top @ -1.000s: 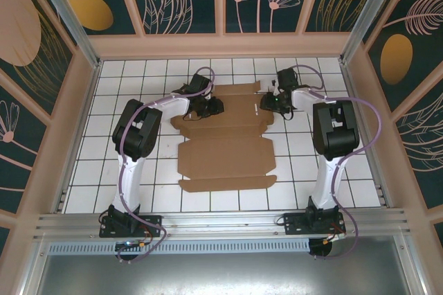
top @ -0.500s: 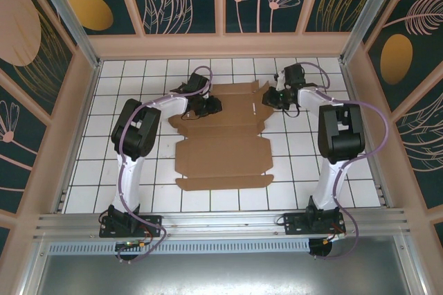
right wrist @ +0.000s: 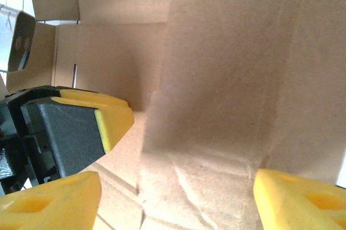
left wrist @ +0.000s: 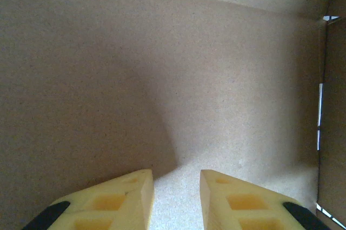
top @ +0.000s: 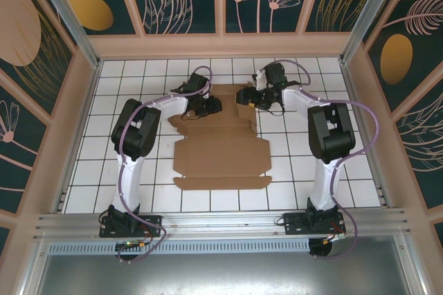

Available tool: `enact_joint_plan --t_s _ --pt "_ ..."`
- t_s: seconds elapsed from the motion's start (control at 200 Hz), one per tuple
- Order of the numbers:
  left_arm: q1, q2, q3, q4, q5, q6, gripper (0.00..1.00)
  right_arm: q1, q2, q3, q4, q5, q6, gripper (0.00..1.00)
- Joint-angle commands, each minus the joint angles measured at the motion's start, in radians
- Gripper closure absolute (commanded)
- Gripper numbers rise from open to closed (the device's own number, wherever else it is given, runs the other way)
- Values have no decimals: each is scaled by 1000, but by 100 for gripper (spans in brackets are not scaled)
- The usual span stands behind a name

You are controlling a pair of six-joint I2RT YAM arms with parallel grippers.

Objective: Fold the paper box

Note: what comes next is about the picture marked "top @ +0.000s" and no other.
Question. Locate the brown cardboard box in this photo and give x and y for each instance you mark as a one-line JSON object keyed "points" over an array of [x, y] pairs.
{"points": [[221, 149]]}

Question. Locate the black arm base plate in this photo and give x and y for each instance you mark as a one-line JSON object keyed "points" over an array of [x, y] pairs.
{"points": [[294, 222], [154, 222]]}

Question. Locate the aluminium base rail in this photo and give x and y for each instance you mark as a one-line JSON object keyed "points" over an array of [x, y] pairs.
{"points": [[225, 222]]}

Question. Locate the aluminium side rail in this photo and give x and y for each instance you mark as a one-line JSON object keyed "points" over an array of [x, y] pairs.
{"points": [[362, 129]]}

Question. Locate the aluminium frame post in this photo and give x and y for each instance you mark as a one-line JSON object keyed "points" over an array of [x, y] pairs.
{"points": [[69, 14], [364, 14]]}

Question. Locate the grey metal sheet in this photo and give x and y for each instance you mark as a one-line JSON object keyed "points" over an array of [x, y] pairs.
{"points": [[225, 274]]}

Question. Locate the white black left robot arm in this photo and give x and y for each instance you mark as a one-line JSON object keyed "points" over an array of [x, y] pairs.
{"points": [[138, 125]]}

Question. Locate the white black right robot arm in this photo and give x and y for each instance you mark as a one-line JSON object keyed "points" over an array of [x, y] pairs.
{"points": [[332, 132]]}

